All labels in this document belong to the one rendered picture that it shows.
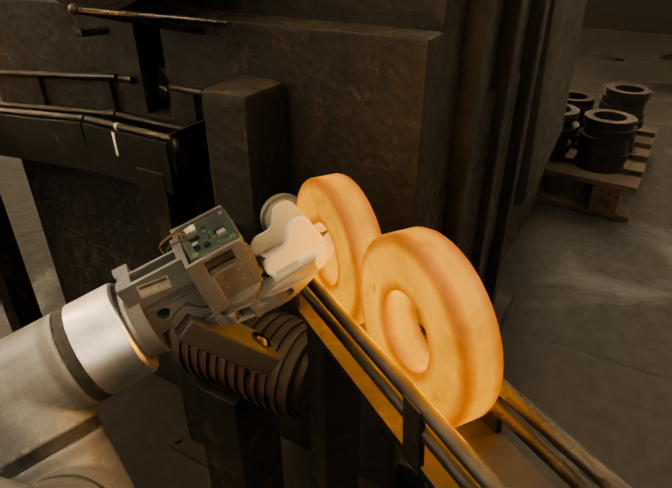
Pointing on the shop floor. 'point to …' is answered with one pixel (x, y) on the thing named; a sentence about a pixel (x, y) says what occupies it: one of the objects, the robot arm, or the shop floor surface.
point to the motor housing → (249, 403)
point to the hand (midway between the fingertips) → (336, 235)
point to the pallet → (602, 149)
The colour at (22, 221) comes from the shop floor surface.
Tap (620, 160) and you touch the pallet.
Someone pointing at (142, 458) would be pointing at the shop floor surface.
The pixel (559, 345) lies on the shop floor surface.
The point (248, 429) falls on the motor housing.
